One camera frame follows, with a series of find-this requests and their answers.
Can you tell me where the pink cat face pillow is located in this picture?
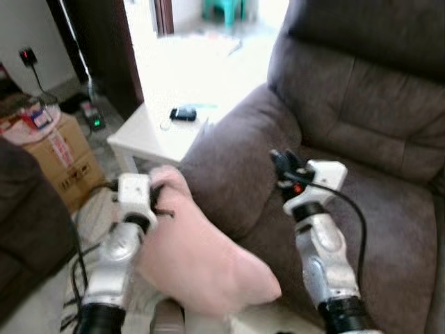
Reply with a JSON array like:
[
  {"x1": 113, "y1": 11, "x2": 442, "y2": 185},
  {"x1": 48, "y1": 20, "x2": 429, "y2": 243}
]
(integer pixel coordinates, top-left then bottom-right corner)
[{"x1": 136, "y1": 165, "x2": 282, "y2": 319}]

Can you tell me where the dark brown fabric sofa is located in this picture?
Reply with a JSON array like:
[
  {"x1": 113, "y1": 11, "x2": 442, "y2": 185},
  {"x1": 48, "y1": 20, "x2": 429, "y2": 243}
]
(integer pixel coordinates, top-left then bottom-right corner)
[{"x1": 177, "y1": 0, "x2": 445, "y2": 334}]

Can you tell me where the white side table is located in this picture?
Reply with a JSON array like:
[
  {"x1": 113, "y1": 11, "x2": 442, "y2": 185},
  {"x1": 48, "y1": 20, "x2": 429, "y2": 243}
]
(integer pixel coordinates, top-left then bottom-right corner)
[{"x1": 106, "y1": 97, "x2": 209, "y2": 175}]

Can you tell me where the brown cardboard box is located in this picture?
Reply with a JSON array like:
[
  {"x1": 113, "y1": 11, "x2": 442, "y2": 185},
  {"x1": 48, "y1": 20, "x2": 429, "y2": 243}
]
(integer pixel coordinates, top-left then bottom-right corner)
[{"x1": 21, "y1": 115, "x2": 106, "y2": 213}]

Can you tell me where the black power strip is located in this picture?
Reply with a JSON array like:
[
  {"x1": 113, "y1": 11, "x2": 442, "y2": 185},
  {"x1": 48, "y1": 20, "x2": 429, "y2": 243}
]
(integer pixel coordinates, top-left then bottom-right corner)
[{"x1": 78, "y1": 101, "x2": 106, "y2": 132}]

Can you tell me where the dark brown fabric armchair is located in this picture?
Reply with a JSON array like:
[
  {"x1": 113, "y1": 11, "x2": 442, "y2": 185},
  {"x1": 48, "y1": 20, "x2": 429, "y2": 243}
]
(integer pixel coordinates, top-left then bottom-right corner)
[{"x1": 0, "y1": 136, "x2": 77, "y2": 321}]

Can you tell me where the red and white packet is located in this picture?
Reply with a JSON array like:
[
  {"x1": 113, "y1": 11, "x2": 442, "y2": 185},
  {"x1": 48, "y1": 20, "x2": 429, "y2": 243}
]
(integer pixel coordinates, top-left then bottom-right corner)
[{"x1": 21, "y1": 104, "x2": 56, "y2": 133}]

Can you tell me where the dark brown wooden door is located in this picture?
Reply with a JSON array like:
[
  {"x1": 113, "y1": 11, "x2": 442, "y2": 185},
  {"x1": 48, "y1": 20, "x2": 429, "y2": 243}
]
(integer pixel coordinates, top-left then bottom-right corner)
[{"x1": 47, "y1": 0, "x2": 143, "y2": 119}]

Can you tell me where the teal plastic chair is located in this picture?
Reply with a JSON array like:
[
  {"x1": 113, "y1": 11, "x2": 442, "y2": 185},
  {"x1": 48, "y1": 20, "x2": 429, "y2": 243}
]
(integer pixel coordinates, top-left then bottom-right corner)
[{"x1": 202, "y1": 0, "x2": 244, "y2": 29}]

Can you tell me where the thin white pole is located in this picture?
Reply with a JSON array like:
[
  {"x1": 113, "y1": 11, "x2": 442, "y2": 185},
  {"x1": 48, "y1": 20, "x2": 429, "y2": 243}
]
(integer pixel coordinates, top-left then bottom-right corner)
[{"x1": 59, "y1": 0, "x2": 95, "y2": 95}]

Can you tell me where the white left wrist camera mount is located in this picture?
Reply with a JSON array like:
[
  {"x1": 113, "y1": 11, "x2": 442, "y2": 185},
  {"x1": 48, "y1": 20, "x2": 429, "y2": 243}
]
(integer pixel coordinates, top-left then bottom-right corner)
[{"x1": 117, "y1": 174, "x2": 152, "y2": 225}]

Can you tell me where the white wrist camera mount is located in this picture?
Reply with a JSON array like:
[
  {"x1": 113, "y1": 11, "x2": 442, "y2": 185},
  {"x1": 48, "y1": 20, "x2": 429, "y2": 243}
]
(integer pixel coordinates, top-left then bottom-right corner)
[
  {"x1": 283, "y1": 161, "x2": 348, "y2": 215},
  {"x1": 117, "y1": 174, "x2": 152, "y2": 225}
]

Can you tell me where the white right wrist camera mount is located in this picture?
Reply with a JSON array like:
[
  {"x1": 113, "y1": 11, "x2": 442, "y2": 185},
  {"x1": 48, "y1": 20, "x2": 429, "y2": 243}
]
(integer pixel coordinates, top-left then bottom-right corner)
[{"x1": 283, "y1": 161, "x2": 348, "y2": 215}]

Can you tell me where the small black corded device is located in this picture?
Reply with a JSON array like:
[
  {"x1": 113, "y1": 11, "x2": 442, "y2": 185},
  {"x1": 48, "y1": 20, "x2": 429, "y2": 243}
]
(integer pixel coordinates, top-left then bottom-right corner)
[{"x1": 170, "y1": 107, "x2": 197, "y2": 122}]

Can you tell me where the brown door frame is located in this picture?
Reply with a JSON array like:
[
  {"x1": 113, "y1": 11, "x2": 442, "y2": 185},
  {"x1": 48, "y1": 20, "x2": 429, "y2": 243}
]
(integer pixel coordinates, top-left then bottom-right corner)
[{"x1": 153, "y1": 0, "x2": 175, "y2": 35}]

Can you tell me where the black wall plug red light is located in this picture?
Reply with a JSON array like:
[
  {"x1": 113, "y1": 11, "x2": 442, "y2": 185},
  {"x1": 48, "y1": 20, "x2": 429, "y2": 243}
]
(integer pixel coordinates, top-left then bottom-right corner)
[{"x1": 19, "y1": 47, "x2": 39, "y2": 68}]

